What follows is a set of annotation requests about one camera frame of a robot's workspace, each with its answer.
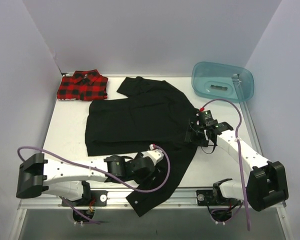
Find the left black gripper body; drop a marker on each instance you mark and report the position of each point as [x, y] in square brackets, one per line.
[145, 165]

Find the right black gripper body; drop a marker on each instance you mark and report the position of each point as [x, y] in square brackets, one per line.
[194, 136]

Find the black long sleeve shirt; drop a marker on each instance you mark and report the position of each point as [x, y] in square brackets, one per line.
[151, 112]

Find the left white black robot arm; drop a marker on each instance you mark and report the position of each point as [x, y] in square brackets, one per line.
[63, 178]

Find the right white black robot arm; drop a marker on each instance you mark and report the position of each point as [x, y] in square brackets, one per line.
[267, 182]

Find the teal plastic bin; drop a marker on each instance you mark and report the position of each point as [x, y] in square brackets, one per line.
[221, 81]

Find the red black plaid folded shirt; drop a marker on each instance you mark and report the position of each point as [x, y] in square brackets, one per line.
[83, 86]

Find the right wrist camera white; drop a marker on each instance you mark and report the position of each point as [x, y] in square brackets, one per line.
[200, 112]

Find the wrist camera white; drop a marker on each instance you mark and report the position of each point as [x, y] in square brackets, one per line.
[155, 154]
[200, 112]

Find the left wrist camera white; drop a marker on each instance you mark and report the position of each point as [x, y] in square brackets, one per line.
[155, 154]

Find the aluminium front rail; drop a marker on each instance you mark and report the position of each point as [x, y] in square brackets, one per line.
[119, 198]

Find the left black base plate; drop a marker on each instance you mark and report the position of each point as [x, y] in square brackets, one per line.
[97, 198]

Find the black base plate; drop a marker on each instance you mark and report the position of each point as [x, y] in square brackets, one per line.
[206, 197]
[97, 198]

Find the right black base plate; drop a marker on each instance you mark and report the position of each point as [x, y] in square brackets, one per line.
[206, 197]

